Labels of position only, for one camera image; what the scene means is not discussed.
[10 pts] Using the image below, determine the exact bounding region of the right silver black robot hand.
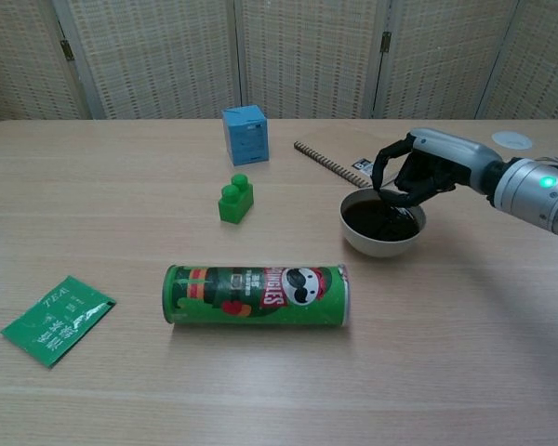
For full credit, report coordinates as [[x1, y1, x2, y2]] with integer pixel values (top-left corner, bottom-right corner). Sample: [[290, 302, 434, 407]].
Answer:
[[370, 128, 506, 208]]

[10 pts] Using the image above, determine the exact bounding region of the black plastic spoon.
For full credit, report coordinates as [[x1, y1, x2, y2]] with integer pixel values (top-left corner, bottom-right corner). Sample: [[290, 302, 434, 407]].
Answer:
[[379, 188, 415, 222]]

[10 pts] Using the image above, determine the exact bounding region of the white bowl of dark liquid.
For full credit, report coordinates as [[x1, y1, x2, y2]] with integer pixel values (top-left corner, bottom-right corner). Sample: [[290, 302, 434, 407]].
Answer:
[[339, 188, 427, 259]]

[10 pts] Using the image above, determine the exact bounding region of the woven folding screen panel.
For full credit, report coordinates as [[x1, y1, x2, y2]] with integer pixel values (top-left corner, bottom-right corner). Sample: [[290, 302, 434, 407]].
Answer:
[[371, 0, 522, 120], [53, 0, 243, 121], [234, 0, 394, 120], [0, 0, 92, 127], [476, 0, 558, 121]]

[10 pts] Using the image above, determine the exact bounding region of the brown spiral notebook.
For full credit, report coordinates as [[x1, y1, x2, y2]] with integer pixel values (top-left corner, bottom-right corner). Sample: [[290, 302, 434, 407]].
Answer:
[[293, 138, 401, 190]]

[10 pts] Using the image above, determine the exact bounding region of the blue cardboard box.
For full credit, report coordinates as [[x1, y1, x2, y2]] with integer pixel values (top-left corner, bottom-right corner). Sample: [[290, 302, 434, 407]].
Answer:
[[220, 104, 271, 167]]

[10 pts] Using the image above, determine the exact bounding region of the green toy building block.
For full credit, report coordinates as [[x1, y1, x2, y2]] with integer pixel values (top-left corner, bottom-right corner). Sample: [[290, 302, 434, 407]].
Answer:
[[217, 173, 256, 226]]

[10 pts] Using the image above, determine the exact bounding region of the green Pringles can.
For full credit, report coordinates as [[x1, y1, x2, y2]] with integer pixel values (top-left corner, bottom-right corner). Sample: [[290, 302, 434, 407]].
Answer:
[[160, 263, 353, 329]]

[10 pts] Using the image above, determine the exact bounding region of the green tea packet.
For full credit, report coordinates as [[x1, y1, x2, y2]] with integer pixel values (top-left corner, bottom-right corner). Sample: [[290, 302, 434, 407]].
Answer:
[[0, 274, 118, 370]]

